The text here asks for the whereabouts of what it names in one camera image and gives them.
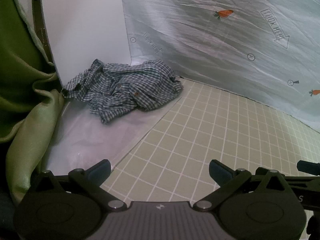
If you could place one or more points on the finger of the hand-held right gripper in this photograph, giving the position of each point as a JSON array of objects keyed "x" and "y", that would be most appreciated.
[{"x": 307, "y": 166}]

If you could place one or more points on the light blue carrot-print sheet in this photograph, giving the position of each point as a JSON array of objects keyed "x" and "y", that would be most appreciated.
[{"x": 212, "y": 42}]

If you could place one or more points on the brown wooden frame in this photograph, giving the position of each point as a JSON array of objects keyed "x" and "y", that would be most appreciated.
[{"x": 40, "y": 30}]

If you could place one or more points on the white panel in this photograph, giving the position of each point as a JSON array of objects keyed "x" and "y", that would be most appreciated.
[{"x": 85, "y": 25}]

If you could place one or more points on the green curtain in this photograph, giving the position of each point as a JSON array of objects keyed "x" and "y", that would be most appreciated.
[{"x": 20, "y": 80}]

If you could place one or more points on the green grid mat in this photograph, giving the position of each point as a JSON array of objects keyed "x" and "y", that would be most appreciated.
[{"x": 200, "y": 130}]

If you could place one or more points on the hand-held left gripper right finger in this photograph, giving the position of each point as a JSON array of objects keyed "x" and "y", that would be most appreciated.
[{"x": 220, "y": 172}]

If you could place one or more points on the clear plastic sheet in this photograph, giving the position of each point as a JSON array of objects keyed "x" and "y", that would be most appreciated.
[{"x": 87, "y": 135}]

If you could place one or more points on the plaid button shirt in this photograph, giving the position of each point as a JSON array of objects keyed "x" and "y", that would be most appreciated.
[{"x": 125, "y": 90}]

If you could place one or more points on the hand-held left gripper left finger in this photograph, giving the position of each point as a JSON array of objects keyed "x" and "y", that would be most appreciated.
[{"x": 100, "y": 170}]

